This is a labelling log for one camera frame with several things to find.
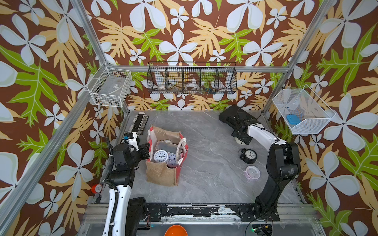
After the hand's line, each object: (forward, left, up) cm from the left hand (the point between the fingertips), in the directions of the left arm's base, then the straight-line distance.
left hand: (149, 142), depth 76 cm
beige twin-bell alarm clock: (+8, -52, -11) cm, 54 cm away
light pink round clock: (-9, -59, -20) cm, 63 cm away
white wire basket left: (+31, +27, +12) cm, 43 cm away
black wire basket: (+45, -23, +10) cm, 52 cm away
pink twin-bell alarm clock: (-4, -11, -14) cm, 18 cm away
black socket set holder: (+30, +18, -21) cm, 40 cm away
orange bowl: (-37, -15, -17) cm, 43 cm away
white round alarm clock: (-3, -5, -9) cm, 11 cm away
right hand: (+14, -54, -14) cm, 57 cm away
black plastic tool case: (+42, -58, -19) cm, 74 cm away
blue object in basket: (+13, -78, +5) cm, 80 cm away
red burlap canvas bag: (-14, -6, -6) cm, 17 cm away
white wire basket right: (+18, -86, +6) cm, 88 cm away
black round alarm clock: (+2, -59, -19) cm, 61 cm away
